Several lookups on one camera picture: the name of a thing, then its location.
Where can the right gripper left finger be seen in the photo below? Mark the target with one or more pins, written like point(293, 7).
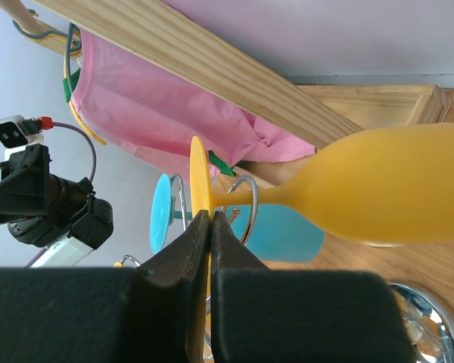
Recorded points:
point(169, 298)

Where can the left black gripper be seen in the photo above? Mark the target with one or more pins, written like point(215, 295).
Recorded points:
point(24, 184)

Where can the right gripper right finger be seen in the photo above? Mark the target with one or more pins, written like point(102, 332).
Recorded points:
point(236, 311)

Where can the blue plastic wine glass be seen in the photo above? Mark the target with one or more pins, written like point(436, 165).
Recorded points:
point(276, 233)

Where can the chrome wine glass rack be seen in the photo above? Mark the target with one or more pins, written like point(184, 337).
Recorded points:
point(427, 318)

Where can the pink garment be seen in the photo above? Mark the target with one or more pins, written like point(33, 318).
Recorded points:
point(153, 114)

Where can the grey blue clothes hanger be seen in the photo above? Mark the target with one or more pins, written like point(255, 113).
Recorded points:
point(53, 39)

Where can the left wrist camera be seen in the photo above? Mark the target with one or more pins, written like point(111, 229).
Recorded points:
point(17, 132)

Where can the wooden clothes rack frame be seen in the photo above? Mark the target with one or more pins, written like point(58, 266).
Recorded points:
point(165, 37)

